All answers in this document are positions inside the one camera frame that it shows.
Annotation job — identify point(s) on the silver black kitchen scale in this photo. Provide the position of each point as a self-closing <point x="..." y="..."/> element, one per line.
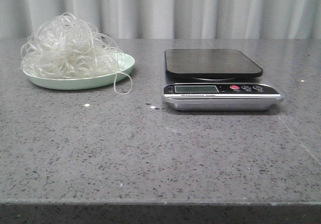
<point x="215" y="80"/>

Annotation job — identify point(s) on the light green round plate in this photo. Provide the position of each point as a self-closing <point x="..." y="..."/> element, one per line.
<point x="126" y="63"/>

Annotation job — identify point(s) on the white pleated curtain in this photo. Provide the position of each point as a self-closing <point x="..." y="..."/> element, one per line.
<point x="172" y="19"/>

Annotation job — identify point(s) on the translucent white vermicelli bundle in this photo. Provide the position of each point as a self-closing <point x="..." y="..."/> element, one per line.
<point x="70" y="48"/>

